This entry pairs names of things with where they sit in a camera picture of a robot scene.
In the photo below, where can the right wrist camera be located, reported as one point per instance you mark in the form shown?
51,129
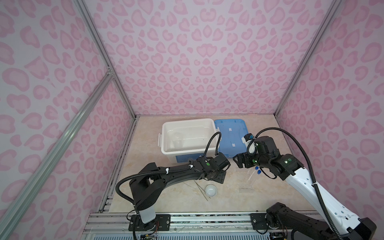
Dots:
246,140

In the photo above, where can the clear test tube rack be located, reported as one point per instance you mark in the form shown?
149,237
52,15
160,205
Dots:
247,179

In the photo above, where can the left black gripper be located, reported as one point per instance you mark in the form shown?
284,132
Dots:
221,178

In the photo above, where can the white ceramic evaporating dish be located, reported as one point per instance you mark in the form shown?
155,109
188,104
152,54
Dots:
211,191

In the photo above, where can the diagonal aluminium frame bar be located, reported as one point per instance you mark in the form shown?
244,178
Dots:
20,205

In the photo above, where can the blue plastic bin lid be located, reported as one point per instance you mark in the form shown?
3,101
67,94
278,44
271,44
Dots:
233,130

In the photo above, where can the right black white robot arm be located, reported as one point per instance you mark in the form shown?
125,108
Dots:
339,223

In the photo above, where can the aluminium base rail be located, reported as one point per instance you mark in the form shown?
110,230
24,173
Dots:
187,226

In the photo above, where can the clear glass beaker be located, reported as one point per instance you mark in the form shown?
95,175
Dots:
177,139

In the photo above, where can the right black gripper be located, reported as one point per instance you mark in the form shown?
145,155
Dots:
246,156

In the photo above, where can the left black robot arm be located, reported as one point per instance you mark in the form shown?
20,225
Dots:
152,180

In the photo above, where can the metal tweezers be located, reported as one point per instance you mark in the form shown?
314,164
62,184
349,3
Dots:
201,190

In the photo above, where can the white plastic storage bin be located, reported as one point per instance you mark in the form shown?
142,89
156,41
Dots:
197,134

